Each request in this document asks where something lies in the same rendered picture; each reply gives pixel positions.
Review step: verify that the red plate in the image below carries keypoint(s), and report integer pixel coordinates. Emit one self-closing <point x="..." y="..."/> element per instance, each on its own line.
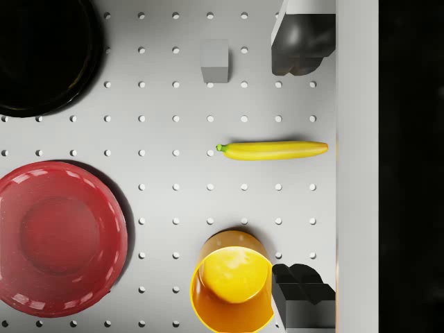
<point x="59" y="239"/>

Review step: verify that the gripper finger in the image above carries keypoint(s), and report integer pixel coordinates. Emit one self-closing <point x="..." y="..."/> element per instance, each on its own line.
<point x="301" y="41"/>
<point x="305" y="305"/>

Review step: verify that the grey cube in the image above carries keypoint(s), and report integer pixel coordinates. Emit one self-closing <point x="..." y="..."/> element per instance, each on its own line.
<point x="214" y="59"/>

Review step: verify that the yellow bowl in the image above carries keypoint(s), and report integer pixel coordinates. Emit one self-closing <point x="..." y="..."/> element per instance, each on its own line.
<point x="232" y="277"/>

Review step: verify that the black plate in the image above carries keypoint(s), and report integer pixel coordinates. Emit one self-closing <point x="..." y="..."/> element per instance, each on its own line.
<point x="41" y="55"/>

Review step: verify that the banana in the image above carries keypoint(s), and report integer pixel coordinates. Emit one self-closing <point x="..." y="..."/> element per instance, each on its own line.
<point x="274" y="151"/>

